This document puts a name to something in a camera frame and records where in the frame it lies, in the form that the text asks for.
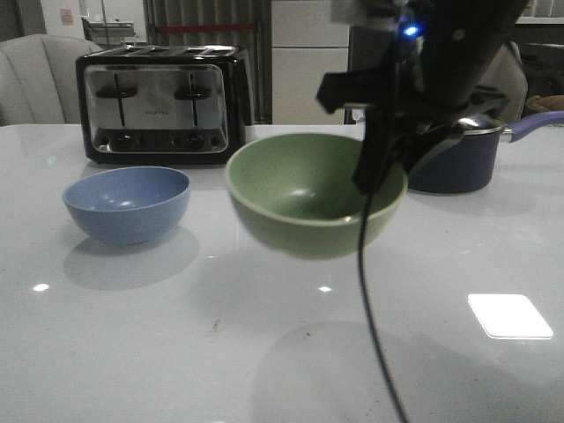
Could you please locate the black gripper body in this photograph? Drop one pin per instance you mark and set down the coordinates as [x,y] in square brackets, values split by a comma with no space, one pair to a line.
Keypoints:
[433,77]

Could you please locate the blue plastic bowl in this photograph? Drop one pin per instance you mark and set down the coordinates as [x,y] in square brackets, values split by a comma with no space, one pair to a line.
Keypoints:
[128,205]

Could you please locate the dark blue saucepan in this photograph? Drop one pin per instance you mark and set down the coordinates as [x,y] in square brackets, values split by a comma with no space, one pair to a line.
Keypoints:
[468,166]

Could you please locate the metal rack trolley background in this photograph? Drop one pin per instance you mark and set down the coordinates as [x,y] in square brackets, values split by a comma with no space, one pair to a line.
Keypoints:
[113,22]

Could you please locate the white refrigerator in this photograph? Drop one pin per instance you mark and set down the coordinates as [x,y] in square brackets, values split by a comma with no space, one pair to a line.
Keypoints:
[305,44]

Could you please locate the black and steel toaster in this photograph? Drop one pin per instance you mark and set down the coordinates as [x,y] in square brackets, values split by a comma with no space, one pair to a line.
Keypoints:
[165,105]

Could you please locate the left grey upholstered chair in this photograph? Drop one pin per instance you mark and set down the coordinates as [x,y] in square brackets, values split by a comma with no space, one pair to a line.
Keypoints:
[39,79]

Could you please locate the glass pot lid blue knob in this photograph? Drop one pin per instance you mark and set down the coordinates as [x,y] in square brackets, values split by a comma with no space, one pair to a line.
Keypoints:
[478,124]

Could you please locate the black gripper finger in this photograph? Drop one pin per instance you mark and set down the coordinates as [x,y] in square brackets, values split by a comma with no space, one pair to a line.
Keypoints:
[378,152]
[420,149]

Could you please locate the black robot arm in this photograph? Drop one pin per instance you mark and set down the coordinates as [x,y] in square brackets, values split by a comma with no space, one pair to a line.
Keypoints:
[395,17]

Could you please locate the right grey upholstered chair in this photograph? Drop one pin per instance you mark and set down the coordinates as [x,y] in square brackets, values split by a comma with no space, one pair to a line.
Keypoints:
[506,74]

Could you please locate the grey upholstered chair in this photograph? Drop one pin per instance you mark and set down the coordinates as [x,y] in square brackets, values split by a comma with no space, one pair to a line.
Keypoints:
[506,74]
[39,79]

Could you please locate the green plastic bowl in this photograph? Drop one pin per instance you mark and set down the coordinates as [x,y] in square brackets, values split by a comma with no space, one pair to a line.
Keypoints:
[295,193]

